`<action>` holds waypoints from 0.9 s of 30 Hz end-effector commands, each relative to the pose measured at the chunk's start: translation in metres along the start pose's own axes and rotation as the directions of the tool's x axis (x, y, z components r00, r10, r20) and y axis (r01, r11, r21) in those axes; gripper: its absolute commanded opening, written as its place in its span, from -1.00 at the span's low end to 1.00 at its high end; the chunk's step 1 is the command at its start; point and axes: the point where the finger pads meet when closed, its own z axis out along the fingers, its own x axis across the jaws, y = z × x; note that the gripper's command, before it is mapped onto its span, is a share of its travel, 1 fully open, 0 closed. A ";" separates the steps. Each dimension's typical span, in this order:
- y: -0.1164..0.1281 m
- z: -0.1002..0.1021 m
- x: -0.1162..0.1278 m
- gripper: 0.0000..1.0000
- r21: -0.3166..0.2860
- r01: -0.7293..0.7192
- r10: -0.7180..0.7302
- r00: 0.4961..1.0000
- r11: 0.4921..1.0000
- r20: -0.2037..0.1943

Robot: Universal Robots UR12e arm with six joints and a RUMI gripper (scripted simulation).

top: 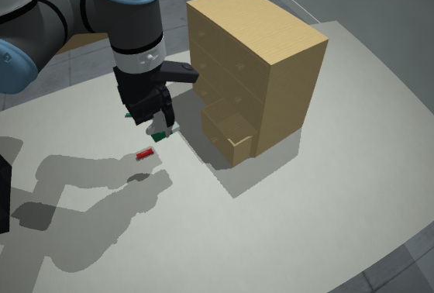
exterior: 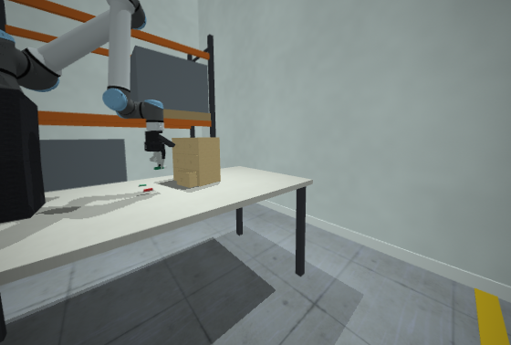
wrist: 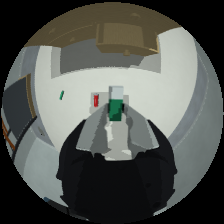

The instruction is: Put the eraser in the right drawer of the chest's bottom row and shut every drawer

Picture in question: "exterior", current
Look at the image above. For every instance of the tan chest of drawers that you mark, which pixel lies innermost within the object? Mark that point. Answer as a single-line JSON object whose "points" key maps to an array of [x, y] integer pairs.
{"points": [[209, 159]]}

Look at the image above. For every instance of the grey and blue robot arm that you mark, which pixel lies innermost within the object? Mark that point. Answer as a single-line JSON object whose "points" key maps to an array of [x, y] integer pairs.
{"points": [[39, 69]]}

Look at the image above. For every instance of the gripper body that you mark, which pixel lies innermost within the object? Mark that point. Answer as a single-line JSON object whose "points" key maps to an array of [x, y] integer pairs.
{"points": [[154, 143]]}

